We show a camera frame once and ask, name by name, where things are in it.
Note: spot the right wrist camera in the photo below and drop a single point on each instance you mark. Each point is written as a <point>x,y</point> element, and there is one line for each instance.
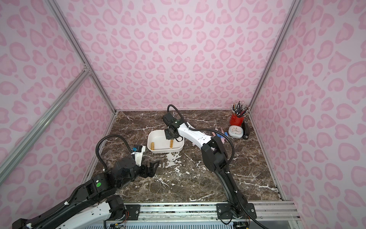
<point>168,119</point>

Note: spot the black object behind clock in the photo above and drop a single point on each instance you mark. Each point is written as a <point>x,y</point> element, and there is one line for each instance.
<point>246,130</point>

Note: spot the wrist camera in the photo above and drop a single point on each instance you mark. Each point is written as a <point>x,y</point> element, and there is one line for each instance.
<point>137,154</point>
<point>168,119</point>

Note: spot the white plastic storage box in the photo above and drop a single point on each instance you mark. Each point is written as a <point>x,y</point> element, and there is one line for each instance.
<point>162,145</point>

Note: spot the red pen holder cup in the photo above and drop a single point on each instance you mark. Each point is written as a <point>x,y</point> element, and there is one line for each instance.
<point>236,121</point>

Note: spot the bundle of pens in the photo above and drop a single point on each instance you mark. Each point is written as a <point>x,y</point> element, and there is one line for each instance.
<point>240,109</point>

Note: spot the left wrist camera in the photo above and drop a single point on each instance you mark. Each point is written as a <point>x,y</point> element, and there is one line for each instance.
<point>137,154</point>

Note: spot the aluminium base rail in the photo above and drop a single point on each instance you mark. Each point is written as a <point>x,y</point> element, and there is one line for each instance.
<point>208,215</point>

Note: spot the white round alarm clock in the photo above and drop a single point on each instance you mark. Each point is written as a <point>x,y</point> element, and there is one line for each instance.
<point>235,132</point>

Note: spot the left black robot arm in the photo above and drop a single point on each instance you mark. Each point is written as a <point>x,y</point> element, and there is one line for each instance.
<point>99,189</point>

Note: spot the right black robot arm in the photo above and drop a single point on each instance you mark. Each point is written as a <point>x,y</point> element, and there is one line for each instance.
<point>214,156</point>

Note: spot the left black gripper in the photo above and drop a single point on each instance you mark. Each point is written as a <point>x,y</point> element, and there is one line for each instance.
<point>146,169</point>

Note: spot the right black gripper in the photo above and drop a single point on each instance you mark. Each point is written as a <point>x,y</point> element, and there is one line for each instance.
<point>168,133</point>

